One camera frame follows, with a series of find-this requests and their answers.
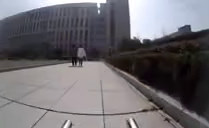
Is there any person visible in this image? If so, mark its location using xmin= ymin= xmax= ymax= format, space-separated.
xmin=76 ymin=44 xmax=88 ymax=67
xmin=70 ymin=44 xmax=79 ymax=67

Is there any group of trees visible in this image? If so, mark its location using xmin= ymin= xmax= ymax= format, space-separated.
xmin=118 ymin=35 xmax=153 ymax=54

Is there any grey paved slab path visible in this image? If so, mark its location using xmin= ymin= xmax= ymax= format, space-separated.
xmin=0 ymin=60 xmax=185 ymax=128

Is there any large grey building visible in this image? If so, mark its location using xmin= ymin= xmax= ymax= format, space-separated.
xmin=0 ymin=0 xmax=132 ymax=60

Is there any grey stone kerb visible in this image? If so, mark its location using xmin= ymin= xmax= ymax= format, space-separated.
xmin=103 ymin=61 xmax=209 ymax=128

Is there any robot's own part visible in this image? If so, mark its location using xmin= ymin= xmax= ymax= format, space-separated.
xmin=61 ymin=119 xmax=73 ymax=128
xmin=126 ymin=117 xmax=139 ymax=128

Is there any dark green hedge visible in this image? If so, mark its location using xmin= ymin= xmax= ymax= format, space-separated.
xmin=105 ymin=40 xmax=209 ymax=125

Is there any raised ground strip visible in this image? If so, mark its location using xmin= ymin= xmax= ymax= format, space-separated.
xmin=0 ymin=58 xmax=72 ymax=75

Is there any distant building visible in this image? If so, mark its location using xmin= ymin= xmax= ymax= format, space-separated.
xmin=177 ymin=24 xmax=192 ymax=34

